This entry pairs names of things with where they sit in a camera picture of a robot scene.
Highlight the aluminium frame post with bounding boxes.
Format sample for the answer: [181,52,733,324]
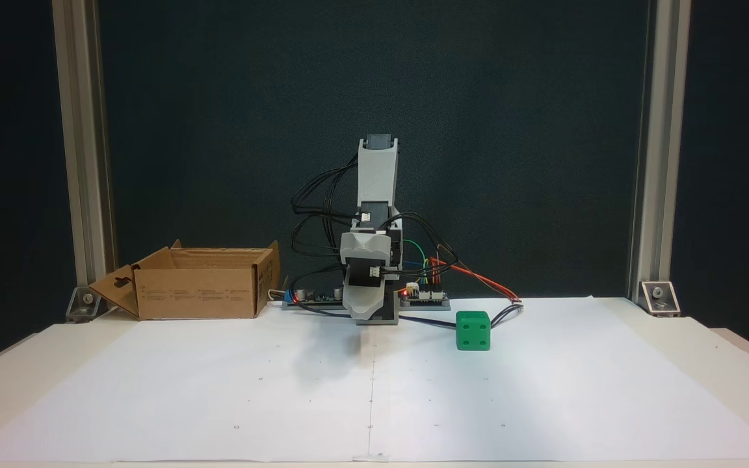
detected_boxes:
[628,0,691,306]
[52,0,116,306]

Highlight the green jumper wire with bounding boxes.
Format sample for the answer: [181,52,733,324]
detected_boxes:
[401,241,430,291]

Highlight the blue circuit board with capacitor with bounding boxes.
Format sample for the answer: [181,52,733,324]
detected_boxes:
[283,285,349,308]

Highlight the small board with jumper wires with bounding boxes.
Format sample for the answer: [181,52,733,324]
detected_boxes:
[399,282,451,306]

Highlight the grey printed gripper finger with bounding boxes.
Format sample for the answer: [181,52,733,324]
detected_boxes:
[343,260,394,324]

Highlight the orange red wires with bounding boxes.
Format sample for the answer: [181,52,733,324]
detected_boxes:
[429,256,522,304]

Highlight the metal corner bracket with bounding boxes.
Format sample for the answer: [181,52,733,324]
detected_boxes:
[66,286,119,323]
[639,281,681,319]

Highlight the black servo cable loop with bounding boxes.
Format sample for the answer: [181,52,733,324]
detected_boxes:
[291,155,360,259]
[380,213,460,275]

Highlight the grey mounting plate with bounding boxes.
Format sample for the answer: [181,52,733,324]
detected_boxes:
[282,299,452,312]

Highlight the brown cardboard box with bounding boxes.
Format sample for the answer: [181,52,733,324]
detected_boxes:
[88,239,282,320]

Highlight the green dice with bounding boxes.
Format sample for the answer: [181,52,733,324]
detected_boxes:
[456,311,492,352]

